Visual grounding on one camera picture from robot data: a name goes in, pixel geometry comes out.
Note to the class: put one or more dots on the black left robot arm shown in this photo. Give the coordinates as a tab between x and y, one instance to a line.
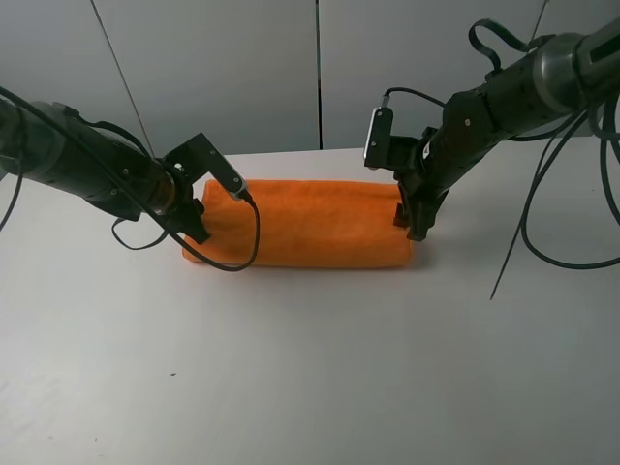
98	162

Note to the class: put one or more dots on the orange terry towel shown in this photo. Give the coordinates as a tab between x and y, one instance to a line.
305	223

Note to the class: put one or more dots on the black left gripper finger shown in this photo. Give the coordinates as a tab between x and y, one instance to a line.
198	206
196	229

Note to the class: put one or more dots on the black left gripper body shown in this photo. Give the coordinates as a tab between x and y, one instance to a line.
182	199

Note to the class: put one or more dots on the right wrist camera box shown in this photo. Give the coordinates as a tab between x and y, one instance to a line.
375	154

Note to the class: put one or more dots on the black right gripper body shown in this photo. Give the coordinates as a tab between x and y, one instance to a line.
407	155

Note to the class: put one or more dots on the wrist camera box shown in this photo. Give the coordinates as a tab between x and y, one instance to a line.
375	154
197	157

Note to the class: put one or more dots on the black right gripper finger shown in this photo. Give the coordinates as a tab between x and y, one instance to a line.
420	224
400	218

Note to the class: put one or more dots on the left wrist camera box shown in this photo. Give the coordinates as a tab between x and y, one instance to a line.
197	157

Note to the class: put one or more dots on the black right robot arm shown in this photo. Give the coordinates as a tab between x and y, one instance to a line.
567	74

